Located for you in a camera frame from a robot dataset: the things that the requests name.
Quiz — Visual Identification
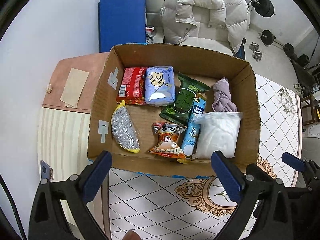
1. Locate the white cotton pads bag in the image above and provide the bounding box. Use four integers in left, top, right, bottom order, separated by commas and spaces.
192, 112, 243, 159

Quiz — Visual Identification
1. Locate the blue white tube package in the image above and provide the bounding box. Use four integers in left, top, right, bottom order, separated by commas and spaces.
181, 94, 206, 159

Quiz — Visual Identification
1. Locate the purple cloth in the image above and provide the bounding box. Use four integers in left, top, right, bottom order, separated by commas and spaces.
212, 77, 238, 112

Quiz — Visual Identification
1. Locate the orange panda snack bag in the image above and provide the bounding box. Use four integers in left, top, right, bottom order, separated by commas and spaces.
149, 122, 187, 159

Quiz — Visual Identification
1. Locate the silver yellow scrub sponge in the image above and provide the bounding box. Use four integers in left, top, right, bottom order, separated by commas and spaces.
111, 100, 140, 153

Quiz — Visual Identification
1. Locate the red snack package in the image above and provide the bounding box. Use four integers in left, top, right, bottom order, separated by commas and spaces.
117, 67, 147, 105

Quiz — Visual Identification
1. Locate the operator hand fingertip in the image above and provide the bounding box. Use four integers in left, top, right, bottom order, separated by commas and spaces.
123, 230, 141, 240

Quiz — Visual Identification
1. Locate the green wet wipes pack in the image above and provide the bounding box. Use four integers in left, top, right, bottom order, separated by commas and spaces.
159, 73, 210, 126

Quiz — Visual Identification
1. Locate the patterned white tablecloth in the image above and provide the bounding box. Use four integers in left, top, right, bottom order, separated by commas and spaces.
37, 75, 300, 239

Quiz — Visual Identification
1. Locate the brown cardboard box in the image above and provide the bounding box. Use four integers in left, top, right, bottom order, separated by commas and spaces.
87, 43, 260, 178

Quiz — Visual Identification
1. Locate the small chrome dumbbell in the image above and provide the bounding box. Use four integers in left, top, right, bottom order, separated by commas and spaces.
248, 42, 263, 62

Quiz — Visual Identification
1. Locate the light blue tissue pack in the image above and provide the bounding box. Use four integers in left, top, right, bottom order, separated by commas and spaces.
144, 66, 176, 107

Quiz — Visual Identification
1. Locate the white padded armchair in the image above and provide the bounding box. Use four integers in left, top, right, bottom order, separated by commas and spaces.
180, 37, 233, 56

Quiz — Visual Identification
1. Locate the black dumbbell on floor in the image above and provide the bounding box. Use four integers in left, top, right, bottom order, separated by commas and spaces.
259, 30, 295, 57

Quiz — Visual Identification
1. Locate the pink table mat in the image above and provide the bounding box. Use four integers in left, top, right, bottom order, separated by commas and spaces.
42, 53, 108, 113

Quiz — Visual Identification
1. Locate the black barbell with plates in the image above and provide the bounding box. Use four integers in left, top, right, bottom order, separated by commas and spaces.
248, 0, 275, 18

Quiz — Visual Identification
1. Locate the white puffer jacket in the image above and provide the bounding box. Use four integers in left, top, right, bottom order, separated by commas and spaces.
160, 0, 250, 55

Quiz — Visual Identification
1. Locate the blue folded exercise mat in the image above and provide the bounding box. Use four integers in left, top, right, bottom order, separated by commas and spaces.
98, 0, 146, 53

